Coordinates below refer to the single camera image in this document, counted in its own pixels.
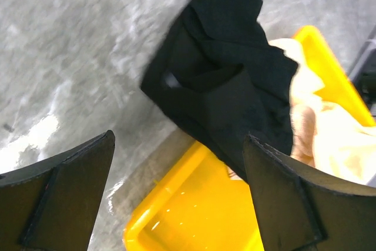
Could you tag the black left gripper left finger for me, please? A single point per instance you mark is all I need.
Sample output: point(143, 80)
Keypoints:
point(53, 204)

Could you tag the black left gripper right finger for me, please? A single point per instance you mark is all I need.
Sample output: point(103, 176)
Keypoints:
point(301, 208)

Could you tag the black underwear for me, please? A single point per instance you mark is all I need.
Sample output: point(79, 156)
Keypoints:
point(218, 79)

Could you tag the beige cloth underwear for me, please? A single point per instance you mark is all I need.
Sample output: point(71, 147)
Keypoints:
point(325, 135)

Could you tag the yellow plastic tray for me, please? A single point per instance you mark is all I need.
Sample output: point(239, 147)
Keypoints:
point(199, 206)

